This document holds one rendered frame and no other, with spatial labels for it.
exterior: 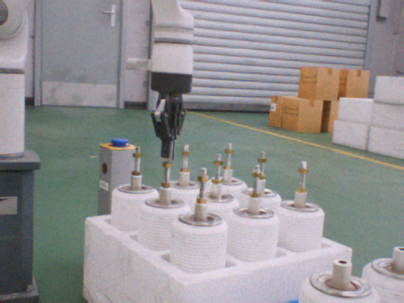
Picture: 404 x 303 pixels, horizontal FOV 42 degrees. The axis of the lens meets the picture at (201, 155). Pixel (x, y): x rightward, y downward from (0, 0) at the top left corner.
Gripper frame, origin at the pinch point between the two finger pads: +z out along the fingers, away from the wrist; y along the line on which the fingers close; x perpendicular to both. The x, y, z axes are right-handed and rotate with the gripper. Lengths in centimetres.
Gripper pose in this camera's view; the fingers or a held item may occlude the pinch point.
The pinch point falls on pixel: (167, 150)
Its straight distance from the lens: 97.4
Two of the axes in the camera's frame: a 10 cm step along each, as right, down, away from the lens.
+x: -9.6, -1.1, 2.8
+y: 2.9, -1.3, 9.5
